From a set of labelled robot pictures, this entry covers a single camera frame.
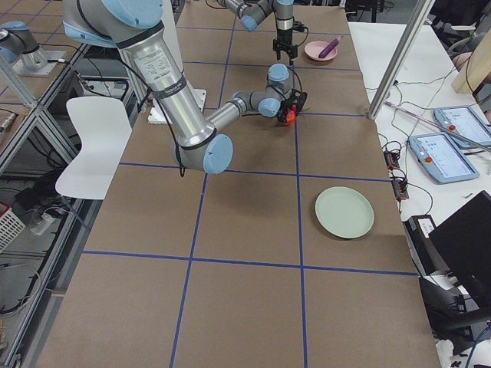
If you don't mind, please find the black laptop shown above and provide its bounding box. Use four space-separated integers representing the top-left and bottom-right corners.
430 190 490 297

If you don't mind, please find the aluminium frame post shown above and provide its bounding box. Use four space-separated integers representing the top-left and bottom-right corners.
367 0 435 120

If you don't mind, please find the far blue teach pendant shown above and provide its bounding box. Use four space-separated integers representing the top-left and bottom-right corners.
433 106 490 146

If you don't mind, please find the white plastic chair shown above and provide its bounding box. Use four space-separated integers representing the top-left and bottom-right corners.
55 96 132 200

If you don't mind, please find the purple eggplant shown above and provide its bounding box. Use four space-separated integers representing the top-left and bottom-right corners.
318 36 343 58

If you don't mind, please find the pink plate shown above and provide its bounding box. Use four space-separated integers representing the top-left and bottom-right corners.
304 41 338 62

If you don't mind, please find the green plate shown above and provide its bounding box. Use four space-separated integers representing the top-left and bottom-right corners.
315 186 374 239

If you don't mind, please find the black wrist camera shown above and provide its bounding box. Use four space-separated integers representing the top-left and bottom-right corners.
292 21 308 33
291 89 308 113

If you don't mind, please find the white plastic basket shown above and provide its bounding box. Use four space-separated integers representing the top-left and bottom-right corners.
0 202 25 252

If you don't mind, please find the blue teach pendant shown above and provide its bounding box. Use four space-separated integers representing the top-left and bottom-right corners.
433 106 490 146
408 133 479 184

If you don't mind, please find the near blue teach pendant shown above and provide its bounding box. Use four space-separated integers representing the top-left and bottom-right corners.
408 133 479 184

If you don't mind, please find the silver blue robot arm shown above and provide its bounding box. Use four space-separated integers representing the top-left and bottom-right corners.
64 1 307 174
217 0 298 65

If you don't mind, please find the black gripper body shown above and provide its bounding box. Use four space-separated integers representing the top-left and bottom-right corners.
273 29 298 54
276 100 298 121

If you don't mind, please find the person in beige shirt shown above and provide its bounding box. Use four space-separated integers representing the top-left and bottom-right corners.
452 30 490 124

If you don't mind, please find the red pomegranate fruit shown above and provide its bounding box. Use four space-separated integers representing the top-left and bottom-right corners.
278 109 297 127

